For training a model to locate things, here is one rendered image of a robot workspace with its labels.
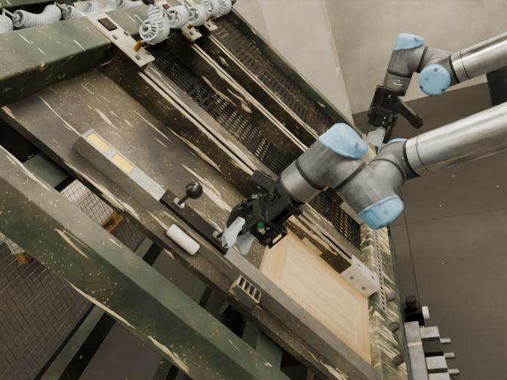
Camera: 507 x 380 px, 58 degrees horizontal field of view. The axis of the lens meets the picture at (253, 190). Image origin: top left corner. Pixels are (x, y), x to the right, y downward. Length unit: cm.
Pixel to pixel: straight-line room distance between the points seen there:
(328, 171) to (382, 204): 11
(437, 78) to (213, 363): 85
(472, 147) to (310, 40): 419
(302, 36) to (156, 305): 429
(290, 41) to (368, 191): 423
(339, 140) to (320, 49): 419
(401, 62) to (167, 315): 94
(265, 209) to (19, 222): 44
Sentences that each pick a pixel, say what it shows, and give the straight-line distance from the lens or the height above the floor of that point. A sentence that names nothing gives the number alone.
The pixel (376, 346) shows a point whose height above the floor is 90.
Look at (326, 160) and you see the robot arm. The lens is 80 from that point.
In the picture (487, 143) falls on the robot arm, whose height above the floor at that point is 154.
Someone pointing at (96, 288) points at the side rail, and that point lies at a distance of 91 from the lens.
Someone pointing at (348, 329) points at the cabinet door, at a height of 96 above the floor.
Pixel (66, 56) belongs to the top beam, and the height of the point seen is 188.
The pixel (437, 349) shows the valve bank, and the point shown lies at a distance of 156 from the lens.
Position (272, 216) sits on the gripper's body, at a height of 150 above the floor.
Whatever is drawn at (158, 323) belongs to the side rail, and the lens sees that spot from 91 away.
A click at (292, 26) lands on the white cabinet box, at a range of 496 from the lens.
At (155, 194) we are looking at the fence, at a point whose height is 154.
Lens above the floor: 187
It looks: 22 degrees down
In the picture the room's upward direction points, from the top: 19 degrees counter-clockwise
